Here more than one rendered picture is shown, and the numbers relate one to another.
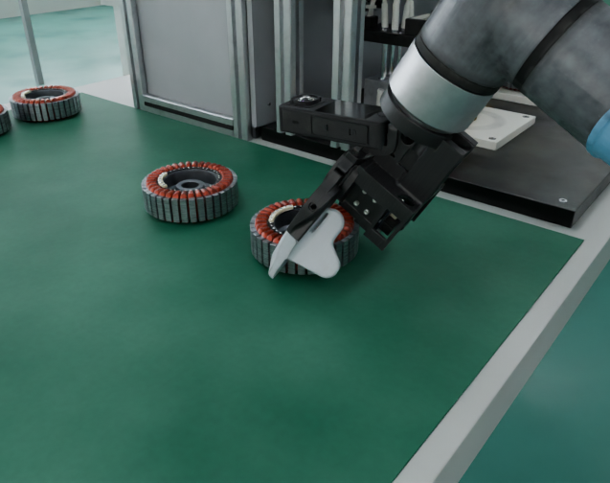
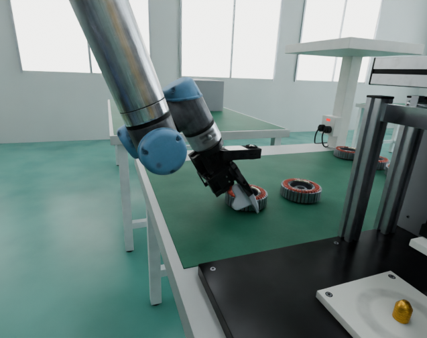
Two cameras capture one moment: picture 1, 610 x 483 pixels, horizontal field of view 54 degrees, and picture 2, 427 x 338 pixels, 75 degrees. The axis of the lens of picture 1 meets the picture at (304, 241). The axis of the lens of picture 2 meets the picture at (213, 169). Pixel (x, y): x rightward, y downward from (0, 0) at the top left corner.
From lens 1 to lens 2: 103 cm
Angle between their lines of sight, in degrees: 105
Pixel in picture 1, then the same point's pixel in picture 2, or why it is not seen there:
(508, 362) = (154, 208)
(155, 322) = not seen: hidden behind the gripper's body
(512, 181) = (253, 267)
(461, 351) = (167, 204)
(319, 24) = not seen: outside the picture
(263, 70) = (410, 192)
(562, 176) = (243, 296)
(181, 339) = not seen: hidden behind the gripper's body
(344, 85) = (348, 194)
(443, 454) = (147, 190)
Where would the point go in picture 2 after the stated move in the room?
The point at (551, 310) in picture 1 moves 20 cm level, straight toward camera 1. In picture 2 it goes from (160, 227) to (133, 194)
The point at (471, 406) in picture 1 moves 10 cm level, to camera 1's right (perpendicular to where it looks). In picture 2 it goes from (151, 198) to (123, 212)
